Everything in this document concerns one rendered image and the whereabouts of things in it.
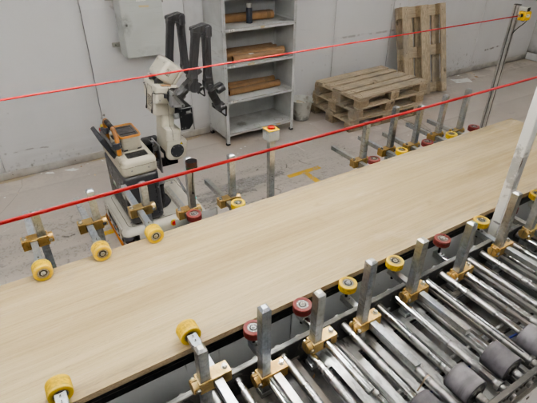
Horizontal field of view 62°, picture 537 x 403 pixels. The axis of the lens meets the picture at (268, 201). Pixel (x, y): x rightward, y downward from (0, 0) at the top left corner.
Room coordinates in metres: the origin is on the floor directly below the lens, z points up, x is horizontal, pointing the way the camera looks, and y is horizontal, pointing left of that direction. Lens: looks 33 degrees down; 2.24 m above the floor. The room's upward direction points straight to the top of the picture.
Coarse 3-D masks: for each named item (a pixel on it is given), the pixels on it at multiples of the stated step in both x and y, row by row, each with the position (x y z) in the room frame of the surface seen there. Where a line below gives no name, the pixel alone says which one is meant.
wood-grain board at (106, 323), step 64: (512, 128) 3.10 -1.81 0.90; (320, 192) 2.17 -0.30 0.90; (384, 192) 2.18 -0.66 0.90; (448, 192) 2.18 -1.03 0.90; (128, 256) 1.60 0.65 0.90; (192, 256) 1.60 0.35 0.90; (256, 256) 1.61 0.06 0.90; (320, 256) 1.61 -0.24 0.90; (384, 256) 1.61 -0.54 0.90; (0, 320) 1.21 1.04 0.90; (64, 320) 1.21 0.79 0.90; (128, 320) 1.21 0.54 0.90; (0, 384) 0.93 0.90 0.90
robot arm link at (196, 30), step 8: (200, 24) 3.07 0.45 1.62; (208, 24) 3.05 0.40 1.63; (192, 32) 3.02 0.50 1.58; (200, 32) 3.02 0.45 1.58; (192, 40) 3.01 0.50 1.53; (192, 48) 3.01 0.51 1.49; (192, 56) 3.00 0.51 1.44; (192, 64) 3.00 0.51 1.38; (192, 72) 2.99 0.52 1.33; (192, 80) 2.97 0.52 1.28; (192, 88) 2.96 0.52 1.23
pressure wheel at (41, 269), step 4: (40, 260) 1.47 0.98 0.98; (44, 260) 1.48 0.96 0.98; (32, 264) 1.46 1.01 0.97; (36, 264) 1.45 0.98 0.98; (40, 264) 1.45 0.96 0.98; (44, 264) 1.45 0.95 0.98; (48, 264) 1.46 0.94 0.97; (32, 268) 1.44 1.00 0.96; (36, 268) 1.43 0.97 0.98; (40, 268) 1.43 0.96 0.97; (44, 268) 1.44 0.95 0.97; (48, 268) 1.45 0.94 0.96; (52, 268) 1.46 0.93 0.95; (32, 272) 1.43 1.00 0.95; (36, 272) 1.42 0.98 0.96; (40, 272) 1.43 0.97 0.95; (44, 272) 1.44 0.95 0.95; (48, 272) 1.45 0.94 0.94; (52, 272) 1.45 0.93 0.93; (36, 276) 1.42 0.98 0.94; (40, 276) 1.43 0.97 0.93; (44, 276) 1.44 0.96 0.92; (48, 276) 1.44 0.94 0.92; (40, 280) 1.42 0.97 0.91; (44, 280) 1.43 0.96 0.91
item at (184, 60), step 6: (180, 18) 3.39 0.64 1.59; (180, 24) 3.39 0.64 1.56; (180, 30) 3.42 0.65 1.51; (180, 36) 3.41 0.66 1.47; (180, 42) 3.42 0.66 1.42; (180, 48) 3.42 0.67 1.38; (186, 48) 3.44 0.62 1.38; (180, 54) 3.43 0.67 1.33; (186, 54) 3.43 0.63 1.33; (180, 60) 3.44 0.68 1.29; (186, 60) 3.43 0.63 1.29; (180, 66) 3.46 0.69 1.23; (186, 66) 3.42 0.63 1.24
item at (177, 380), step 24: (432, 240) 1.80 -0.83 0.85; (456, 240) 1.91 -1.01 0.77; (480, 240) 2.04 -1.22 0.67; (384, 264) 1.63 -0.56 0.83; (408, 264) 1.72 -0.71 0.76; (432, 264) 1.83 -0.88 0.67; (336, 288) 1.47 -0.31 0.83; (384, 288) 1.64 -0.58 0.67; (288, 312) 1.34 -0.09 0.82; (336, 312) 1.48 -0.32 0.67; (240, 336) 1.21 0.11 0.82; (288, 336) 1.34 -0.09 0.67; (192, 360) 1.10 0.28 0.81; (216, 360) 1.15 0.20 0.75; (240, 360) 1.21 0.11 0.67; (144, 384) 1.00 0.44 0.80; (168, 384) 1.05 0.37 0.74
